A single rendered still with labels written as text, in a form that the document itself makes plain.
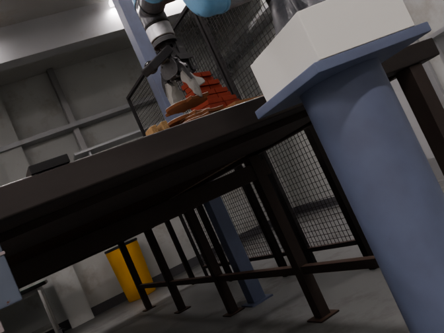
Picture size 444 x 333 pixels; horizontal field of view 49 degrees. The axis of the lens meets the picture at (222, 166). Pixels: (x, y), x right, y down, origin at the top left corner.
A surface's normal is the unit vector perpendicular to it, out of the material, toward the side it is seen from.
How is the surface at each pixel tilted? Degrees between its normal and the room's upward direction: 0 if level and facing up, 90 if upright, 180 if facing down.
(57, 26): 90
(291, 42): 90
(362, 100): 90
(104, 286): 90
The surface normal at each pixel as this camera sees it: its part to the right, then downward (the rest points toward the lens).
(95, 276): 0.30, -0.20
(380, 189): -0.46, 0.15
